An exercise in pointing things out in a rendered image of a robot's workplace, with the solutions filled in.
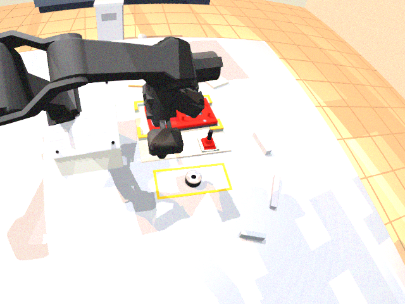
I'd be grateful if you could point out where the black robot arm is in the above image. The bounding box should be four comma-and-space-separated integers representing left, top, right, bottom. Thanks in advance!
0, 30, 223, 126

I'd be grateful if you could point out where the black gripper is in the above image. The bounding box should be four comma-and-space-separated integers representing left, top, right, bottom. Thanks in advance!
142, 83, 184, 159

